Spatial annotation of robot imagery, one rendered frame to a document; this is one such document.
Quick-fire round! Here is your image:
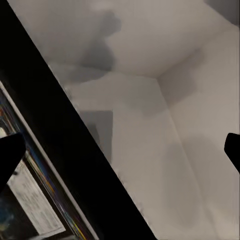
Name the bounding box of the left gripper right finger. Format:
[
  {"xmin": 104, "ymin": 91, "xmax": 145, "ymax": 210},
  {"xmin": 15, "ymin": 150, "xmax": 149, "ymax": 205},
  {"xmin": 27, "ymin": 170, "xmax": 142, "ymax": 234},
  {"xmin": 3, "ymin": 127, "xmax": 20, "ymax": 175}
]
[{"xmin": 224, "ymin": 133, "xmax": 240, "ymax": 173}]

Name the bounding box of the poster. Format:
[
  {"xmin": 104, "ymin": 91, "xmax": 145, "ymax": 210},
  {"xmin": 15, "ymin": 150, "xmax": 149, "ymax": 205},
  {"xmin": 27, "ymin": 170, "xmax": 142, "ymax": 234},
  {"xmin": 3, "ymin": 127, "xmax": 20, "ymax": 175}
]
[{"xmin": 0, "ymin": 0, "xmax": 157, "ymax": 240}]

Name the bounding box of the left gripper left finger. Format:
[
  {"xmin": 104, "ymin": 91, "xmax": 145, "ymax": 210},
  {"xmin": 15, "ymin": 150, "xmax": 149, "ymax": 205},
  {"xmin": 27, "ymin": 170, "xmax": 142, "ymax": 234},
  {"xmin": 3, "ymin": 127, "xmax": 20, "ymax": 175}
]
[{"xmin": 0, "ymin": 133, "xmax": 26, "ymax": 193}]

